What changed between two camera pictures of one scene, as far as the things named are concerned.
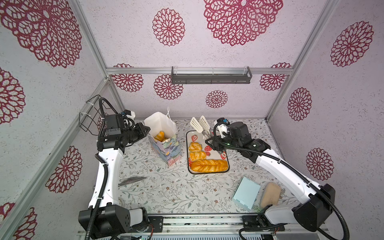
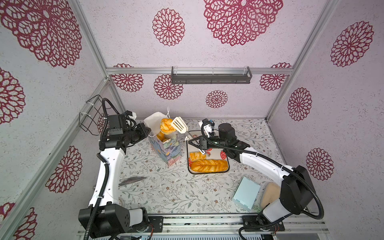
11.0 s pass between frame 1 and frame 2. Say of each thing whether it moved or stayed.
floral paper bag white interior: stayed
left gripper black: stayed
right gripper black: stayed
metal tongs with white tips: moved
